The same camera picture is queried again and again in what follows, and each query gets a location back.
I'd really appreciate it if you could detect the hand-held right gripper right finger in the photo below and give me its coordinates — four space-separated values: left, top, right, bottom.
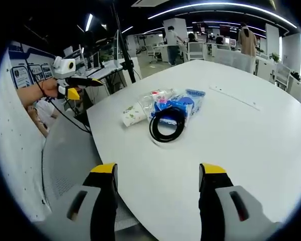
198 162 283 241

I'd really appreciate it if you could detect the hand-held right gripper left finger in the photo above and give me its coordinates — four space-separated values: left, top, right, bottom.
43 162 119 241

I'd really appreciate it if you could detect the floral paper cup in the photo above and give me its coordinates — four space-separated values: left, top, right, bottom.
120 103 147 128

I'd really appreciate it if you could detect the clear plastic bottle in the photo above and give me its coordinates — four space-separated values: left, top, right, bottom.
137 88 178 111

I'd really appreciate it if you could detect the blue white plastic packet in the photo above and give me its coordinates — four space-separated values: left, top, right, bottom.
150 87 207 126

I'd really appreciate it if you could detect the person's left hand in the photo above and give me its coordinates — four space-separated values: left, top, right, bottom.
36 77 59 99

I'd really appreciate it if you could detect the white office desk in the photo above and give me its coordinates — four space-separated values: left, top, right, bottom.
86 59 124 79

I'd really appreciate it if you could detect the grey mesh office chair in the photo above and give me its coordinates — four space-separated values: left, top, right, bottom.
41 114 139 232

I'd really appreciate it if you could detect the black tripod stand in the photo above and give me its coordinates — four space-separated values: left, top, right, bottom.
109 4 137 84

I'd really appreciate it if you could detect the white table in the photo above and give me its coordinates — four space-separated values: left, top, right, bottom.
86 59 301 241

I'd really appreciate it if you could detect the white pegboard partition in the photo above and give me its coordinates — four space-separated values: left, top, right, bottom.
0 49 54 223

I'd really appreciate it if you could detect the white mesh office chair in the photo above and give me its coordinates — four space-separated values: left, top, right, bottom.
274 62 292 89
186 42 207 61

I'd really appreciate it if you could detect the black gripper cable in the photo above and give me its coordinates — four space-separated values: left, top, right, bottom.
36 79 93 134

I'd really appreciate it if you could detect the blue wall poster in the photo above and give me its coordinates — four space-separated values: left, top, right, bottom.
11 62 53 89

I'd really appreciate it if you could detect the white table cable slot cover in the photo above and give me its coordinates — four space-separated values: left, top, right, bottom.
209 85 262 111

